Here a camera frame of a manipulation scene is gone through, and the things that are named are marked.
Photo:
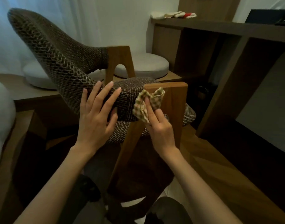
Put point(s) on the dark wooden desk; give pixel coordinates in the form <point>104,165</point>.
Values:
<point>226,55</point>

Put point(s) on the white sheer curtain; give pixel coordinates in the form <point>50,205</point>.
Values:
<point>21,32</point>

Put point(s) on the low wooden platform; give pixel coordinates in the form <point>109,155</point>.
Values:
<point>18,89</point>

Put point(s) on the white bed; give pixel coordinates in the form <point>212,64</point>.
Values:
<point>1,118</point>

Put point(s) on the person's right forearm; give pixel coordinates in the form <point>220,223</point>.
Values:
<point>198,191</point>

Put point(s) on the person's left forearm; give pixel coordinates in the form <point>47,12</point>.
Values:
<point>53,184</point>

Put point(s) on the checkered cleaning cloth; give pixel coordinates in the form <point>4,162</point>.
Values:
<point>142,106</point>

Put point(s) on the person's right hand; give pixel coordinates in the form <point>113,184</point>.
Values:
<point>162,135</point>

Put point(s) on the person's left thumb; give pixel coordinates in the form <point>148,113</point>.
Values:
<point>114,118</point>

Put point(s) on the white and red cloth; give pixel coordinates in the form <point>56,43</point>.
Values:
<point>172,14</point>

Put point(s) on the black flat folder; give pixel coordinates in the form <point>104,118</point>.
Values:
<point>266,17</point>

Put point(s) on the person's left little finger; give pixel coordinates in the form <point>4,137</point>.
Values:
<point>83,100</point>

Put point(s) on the person's left middle finger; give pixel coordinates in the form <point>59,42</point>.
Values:
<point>104,96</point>

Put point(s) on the white round floor cushion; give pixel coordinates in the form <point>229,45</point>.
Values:
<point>37,78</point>
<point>144,65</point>

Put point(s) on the brown woven wooden armchair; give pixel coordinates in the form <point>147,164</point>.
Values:
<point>56,60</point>

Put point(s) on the person's left hand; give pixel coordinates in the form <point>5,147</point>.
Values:
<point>93,123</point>

